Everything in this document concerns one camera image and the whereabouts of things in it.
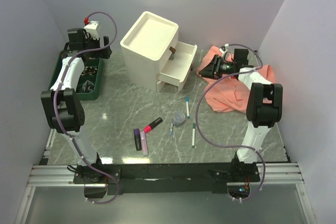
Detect pink black highlighter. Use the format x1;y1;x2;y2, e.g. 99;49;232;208
143;117;163;133

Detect pink cloth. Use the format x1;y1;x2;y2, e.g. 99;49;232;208
196;46;275;114

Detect clear round tape container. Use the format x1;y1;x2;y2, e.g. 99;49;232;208
172;111;186;126

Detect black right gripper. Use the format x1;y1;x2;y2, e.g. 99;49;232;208
198;55;236;80

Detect green cap white marker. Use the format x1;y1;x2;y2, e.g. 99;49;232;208
191;123;196;148

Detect purple black highlighter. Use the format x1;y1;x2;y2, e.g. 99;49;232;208
133;129;142;151

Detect green compartment tray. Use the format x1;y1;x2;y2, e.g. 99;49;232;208
48;50;103;101

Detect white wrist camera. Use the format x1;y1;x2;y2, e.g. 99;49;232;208
84;17;100;40
218;44;229;55

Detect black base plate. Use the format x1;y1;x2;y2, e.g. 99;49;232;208
73;163;261;195

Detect white three-drawer organizer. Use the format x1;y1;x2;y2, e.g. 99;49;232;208
120;11;197;92

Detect light pink highlighter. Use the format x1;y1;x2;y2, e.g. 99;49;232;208
140;131;148;156

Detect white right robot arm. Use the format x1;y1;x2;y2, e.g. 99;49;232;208
199;44;283;181

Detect aluminium rail frame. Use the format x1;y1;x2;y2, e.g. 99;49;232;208
14;129;316;224

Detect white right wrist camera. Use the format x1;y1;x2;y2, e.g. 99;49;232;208
218;44;229;55

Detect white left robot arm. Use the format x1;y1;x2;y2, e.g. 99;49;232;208
40;25;111;183

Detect blue cap white marker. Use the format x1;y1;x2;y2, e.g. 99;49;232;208
185;97;190;119

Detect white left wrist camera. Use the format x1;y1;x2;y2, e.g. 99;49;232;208
84;17;100;40

